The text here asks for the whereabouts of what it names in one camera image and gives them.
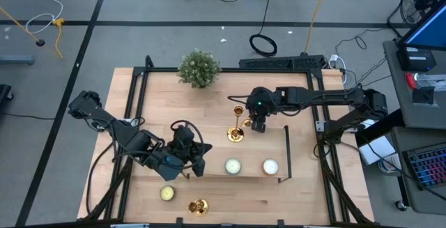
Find black desktop holder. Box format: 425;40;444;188
412;86;436;105

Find wooden riser shelf black legs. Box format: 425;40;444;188
180;125;293;183

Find yellow extension cable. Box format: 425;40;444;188
0;6;67;60

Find grey desk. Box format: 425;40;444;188
382;38;446;130

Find potted green plant black pot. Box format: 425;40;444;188
177;49;222;90

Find red handled tool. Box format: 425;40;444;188
406;72;418;90

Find white floor cable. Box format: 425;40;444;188
24;0;64;36

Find yellow candle dark floral tin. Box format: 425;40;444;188
160;185;176;202

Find grey metal cart base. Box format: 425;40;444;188
0;54;35;65

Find tall gold candlestick holder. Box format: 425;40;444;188
226;105;245;144

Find computer monitor blue screen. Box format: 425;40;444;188
399;0;446;52

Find black perforated power box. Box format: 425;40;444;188
238;54;327;71

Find white power adapter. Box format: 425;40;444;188
327;54;348;85

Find white candle patterned tin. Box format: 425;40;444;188
261;158;279;176

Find clear plastic bottle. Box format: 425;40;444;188
416;73;446;92

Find short gold candlestick holder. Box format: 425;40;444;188
187;198;209;218

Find coiled black floor cable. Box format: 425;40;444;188
248;0;279;58

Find black aluminium table frame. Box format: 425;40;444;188
83;55;376;228

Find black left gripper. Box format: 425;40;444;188
169;126;213;178

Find pale green candle teal tin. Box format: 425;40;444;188
224;157;243;176

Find grey rolling cart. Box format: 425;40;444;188
390;126;446;215

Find black label printer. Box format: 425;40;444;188
396;45;437;73

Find white cardboard box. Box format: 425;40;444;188
358;119;397;166

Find thick yellow hanging cable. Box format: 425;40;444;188
305;0;331;53

